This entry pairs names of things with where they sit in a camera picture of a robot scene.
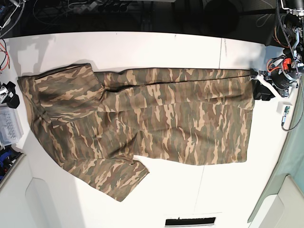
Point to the camouflage t-shirt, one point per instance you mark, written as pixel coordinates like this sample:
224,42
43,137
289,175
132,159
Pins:
93,124

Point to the clear plastic screw box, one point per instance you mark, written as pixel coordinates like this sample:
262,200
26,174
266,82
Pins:
10,128

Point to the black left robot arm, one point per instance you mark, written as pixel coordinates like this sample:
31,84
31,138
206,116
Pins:
288,33

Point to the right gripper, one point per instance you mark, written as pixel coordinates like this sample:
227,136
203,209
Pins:
8,95

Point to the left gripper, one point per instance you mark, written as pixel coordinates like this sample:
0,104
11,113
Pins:
275,84

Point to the white slotted table vent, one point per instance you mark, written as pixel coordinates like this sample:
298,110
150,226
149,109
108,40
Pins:
189,222

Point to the grey tray with blue items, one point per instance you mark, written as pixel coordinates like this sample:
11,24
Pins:
10,158

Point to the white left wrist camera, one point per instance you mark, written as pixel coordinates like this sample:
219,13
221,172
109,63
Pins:
283,108

